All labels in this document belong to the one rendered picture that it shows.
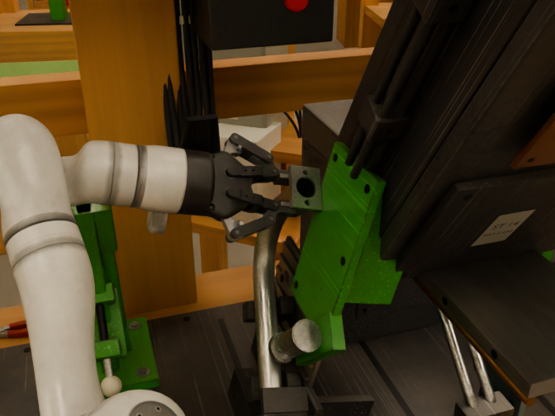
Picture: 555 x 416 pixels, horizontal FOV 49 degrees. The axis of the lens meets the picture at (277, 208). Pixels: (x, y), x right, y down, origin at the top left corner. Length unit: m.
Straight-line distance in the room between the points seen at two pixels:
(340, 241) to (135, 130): 0.39
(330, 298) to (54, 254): 0.30
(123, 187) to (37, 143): 0.10
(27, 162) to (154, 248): 0.44
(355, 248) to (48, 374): 0.33
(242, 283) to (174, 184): 0.51
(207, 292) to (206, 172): 0.49
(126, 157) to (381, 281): 0.32
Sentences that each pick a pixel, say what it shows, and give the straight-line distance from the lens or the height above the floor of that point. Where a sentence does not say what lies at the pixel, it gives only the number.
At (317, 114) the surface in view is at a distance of 0.92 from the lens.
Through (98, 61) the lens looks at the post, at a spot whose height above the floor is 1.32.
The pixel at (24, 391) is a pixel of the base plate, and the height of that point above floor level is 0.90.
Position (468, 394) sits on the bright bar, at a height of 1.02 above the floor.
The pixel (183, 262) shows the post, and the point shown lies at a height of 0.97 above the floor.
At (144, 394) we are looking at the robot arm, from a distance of 0.55.
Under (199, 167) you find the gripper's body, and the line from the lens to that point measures 0.68.
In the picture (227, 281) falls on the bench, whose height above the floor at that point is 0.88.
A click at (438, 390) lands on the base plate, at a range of 0.95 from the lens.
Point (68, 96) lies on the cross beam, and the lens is 1.02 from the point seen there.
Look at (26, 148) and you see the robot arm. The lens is 0.64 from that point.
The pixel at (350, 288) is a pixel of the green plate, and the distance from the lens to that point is 0.71.
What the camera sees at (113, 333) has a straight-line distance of 0.90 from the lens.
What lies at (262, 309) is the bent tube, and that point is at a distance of 0.82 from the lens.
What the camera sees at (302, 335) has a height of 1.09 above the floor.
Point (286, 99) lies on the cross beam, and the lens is 1.08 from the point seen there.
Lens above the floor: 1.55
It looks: 28 degrees down
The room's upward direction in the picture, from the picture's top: straight up
